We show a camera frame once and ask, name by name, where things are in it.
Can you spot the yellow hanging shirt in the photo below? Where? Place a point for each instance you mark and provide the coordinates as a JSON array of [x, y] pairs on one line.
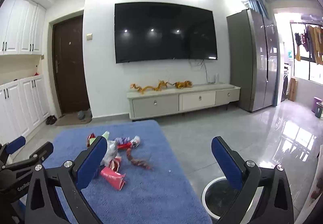
[[315, 44]]

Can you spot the red snack packet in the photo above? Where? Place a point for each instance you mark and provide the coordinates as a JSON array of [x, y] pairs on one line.
[[90, 139]]

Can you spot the red gold striped wrapper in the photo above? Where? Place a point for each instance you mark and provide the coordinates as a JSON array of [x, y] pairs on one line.
[[115, 163]]

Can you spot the golden dragon ornament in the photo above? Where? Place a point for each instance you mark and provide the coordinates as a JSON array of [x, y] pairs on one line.
[[143, 88], [183, 84]]

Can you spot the white round trash bin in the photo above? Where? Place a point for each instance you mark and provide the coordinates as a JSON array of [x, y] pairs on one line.
[[214, 198]]

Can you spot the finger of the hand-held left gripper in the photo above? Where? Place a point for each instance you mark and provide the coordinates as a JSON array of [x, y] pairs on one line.
[[43, 150], [15, 144]]

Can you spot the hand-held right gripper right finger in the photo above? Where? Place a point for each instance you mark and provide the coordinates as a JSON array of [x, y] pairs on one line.
[[227, 165]]

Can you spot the wooden board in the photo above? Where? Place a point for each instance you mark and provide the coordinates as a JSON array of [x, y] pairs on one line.
[[292, 90]]

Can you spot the washing machine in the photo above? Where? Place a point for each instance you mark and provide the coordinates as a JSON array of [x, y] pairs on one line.
[[286, 82]]

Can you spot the clear plastic bag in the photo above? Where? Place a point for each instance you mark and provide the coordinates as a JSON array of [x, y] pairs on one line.
[[111, 153]]

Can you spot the green wrapper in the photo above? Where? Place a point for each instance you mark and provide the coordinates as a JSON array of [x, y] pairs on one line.
[[105, 135]]

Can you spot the purple wrapper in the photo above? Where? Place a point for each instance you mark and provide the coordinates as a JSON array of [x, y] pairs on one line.
[[123, 141]]

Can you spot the grey white television cabinet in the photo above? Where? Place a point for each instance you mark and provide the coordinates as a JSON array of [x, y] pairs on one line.
[[156, 104]]

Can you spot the dark red hanging garment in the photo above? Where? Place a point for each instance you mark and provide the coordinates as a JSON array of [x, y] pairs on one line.
[[300, 42]]

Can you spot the grey round object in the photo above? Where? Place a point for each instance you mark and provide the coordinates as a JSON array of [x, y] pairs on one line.
[[80, 115]]

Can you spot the purple bin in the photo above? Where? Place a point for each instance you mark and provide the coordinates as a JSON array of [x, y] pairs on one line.
[[318, 104]]

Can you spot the dark shoes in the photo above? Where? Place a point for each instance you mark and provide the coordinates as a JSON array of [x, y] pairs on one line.
[[51, 120]]

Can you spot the brown doormat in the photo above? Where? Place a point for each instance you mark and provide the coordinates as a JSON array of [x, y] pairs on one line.
[[68, 121]]

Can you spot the white wall cabinets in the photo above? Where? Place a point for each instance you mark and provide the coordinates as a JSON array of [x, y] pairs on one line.
[[20, 27]]

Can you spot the beige light switch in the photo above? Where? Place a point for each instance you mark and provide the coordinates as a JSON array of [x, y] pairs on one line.
[[89, 36]]

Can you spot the blue curtain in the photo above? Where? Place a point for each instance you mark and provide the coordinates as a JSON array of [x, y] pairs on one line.
[[258, 6]]

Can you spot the brown striped wrapper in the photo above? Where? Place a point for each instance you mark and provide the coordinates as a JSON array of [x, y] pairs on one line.
[[137, 162]]

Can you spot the black wall television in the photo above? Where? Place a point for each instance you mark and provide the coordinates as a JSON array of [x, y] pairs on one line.
[[164, 32]]

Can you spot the white base cabinets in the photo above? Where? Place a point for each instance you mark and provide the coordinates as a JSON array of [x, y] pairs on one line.
[[22, 105]]

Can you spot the silver red-label snack bag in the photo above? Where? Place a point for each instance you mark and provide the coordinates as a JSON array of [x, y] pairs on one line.
[[135, 142]]

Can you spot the grey double-door fridge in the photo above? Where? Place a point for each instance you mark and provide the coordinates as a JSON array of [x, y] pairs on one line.
[[252, 62]]

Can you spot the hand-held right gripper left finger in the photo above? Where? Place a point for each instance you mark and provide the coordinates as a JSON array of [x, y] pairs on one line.
[[90, 164]]

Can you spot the dark brown door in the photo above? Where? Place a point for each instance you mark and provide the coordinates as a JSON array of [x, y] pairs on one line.
[[70, 67]]

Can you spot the pink packet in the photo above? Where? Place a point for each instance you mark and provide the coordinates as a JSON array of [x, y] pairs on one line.
[[113, 177]]

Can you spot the blue cloth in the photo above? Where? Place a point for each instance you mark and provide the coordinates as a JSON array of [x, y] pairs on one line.
[[156, 188]]

